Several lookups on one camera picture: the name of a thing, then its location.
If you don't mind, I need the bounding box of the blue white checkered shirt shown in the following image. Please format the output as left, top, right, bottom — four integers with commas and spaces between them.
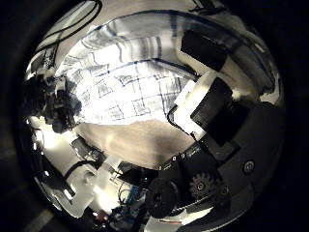
56, 9, 278, 127

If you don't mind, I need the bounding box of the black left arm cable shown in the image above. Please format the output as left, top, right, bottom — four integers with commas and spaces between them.
62, 159, 102, 182

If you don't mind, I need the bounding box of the thick black cable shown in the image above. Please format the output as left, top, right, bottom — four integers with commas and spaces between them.
32, 0, 104, 57

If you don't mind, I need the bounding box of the thin black cable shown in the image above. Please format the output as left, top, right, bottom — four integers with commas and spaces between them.
187, 0, 226, 15

